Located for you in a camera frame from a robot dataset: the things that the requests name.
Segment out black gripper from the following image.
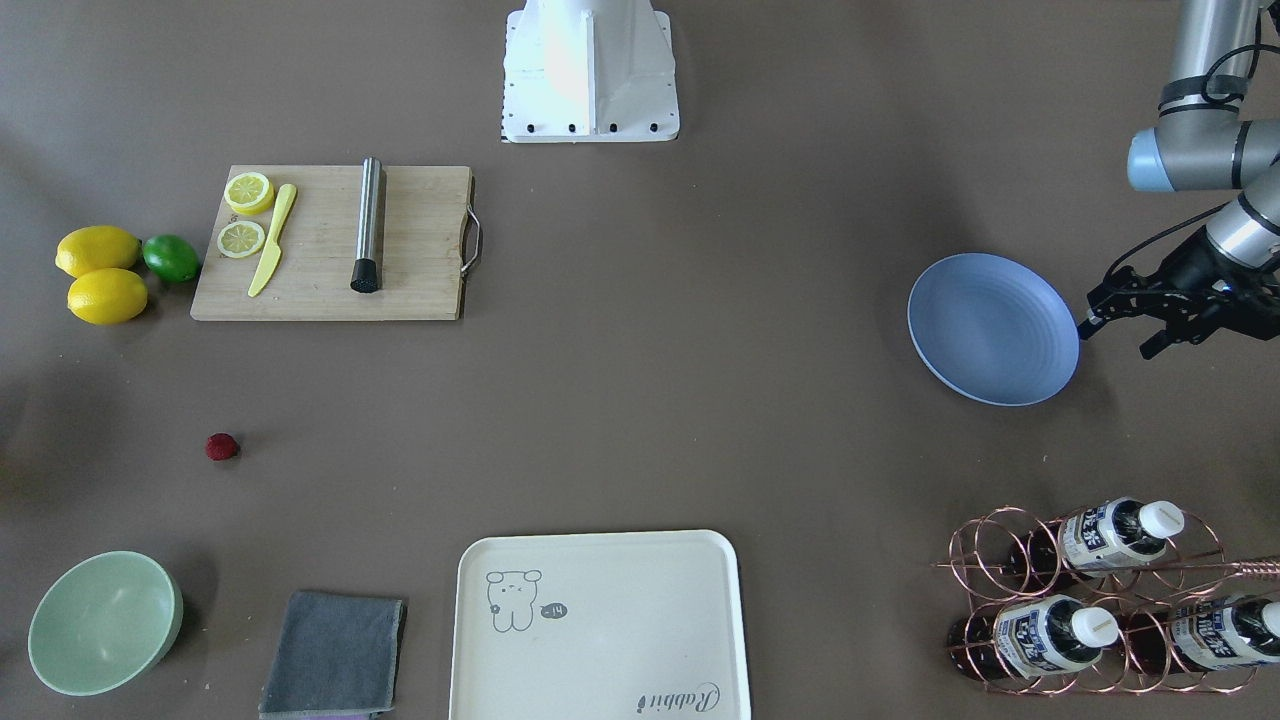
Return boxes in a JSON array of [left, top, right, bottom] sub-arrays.
[[1085, 228, 1279, 360]]

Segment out blue plate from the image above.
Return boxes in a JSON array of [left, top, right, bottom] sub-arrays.
[[908, 252, 1080, 407]]

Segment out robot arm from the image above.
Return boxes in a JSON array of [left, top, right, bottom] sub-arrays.
[[1078, 1, 1279, 359]]

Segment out red strawberry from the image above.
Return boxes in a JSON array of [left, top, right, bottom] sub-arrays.
[[204, 433, 241, 462]]

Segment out dark drink bottle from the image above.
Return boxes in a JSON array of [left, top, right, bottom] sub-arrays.
[[1004, 497, 1187, 589], [1120, 594, 1279, 676], [945, 594, 1120, 682]]

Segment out cream rabbit tray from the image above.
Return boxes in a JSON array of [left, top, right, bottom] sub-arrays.
[[449, 529, 753, 719]]

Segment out steel muddler black tip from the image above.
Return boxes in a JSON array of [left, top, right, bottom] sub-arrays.
[[349, 156, 385, 293]]

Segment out wooden cutting board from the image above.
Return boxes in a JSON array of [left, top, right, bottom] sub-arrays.
[[189, 164, 475, 322]]

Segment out grey folded cloth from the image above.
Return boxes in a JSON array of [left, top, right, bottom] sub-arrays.
[[259, 591, 404, 719]]

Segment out yellow plastic knife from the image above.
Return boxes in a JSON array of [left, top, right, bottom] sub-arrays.
[[247, 183, 298, 297]]

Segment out lemon slice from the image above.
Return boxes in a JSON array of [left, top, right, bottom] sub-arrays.
[[216, 220, 268, 259], [223, 170, 276, 217]]

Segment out green lime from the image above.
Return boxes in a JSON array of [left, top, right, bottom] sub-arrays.
[[141, 234, 201, 283]]

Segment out yellow lemon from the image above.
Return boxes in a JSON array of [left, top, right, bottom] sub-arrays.
[[54, 225, 141, 278], [67, 268, 148, 325]]

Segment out mint green bowl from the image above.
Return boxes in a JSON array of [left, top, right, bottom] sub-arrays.
[[27, 550, 184, 697]]

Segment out copper wire bottle rack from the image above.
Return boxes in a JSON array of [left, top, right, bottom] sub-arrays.
[[940, 506, 1277, 697]]

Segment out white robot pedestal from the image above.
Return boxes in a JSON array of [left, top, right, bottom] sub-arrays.
[[500, 1, 681, 143]]

